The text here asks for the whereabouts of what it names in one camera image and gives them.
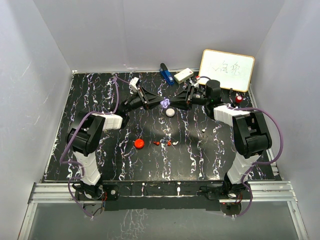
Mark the white earbud charging case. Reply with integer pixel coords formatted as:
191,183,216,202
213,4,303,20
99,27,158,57
165,108,175,118

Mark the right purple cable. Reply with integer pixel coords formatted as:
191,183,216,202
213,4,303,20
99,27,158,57
198,76,286,221

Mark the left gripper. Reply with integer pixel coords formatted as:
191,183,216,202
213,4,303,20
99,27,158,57
124,87,165,114

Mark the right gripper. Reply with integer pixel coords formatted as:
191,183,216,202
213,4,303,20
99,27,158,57
169,84,210,111

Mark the aluminium frame rail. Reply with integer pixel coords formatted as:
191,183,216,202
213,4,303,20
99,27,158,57
18,181,309,240

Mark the red stamp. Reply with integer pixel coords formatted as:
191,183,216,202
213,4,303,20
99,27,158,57
235,95,243,105

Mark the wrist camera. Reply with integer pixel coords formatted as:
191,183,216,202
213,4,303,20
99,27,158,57
189,76,201,89
129,77,140,93

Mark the white cardboard box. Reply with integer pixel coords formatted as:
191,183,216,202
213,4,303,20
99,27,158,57
173,68,194,84

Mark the purple earbud charging case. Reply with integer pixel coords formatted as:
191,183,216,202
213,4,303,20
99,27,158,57
160,98,171,109

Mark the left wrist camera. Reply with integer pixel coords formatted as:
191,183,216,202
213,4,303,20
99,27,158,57
129,77,140,93

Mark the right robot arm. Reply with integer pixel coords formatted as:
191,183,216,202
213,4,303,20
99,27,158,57
169,79,272,200

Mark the blue stapler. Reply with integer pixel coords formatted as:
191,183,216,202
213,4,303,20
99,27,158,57
159,63,174,85

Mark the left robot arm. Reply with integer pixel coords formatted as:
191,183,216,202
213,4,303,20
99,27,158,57
60,87,165,200

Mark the red earbud charging case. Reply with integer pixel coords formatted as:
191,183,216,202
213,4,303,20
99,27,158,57
134,138,145,149

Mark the small whiteboard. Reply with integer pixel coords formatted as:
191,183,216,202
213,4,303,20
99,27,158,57
198,49,255,93

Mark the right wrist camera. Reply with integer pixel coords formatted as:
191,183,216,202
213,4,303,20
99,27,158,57
189,76,201,89

